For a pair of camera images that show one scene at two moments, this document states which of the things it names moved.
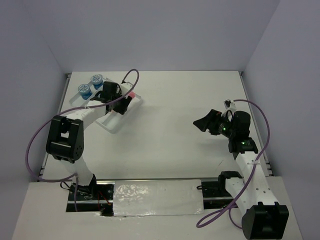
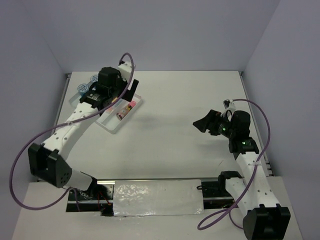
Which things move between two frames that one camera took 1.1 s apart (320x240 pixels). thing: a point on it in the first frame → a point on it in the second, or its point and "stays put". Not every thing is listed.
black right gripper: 211,121 stays put
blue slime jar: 85,90 stays put
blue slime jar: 97,80 stays put
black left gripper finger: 120,105 → 129,94
